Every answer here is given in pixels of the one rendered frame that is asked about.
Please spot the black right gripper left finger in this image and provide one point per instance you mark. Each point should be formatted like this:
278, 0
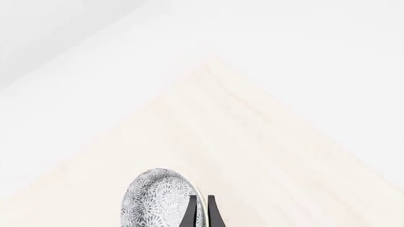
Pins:
190, 214

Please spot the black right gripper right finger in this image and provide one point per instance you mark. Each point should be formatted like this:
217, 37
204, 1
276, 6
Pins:
214, 215

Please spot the grey floral patterned bowl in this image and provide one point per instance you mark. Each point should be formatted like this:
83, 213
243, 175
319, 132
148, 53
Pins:
154, 196

